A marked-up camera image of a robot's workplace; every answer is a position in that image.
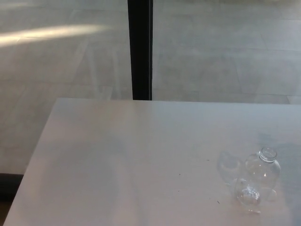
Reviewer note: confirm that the clear plastic spray bottle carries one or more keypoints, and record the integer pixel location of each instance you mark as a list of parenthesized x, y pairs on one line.
[(263, 174)]

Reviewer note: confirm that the black window frame post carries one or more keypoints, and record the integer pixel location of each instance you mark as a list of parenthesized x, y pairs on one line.
[(140, 51)]

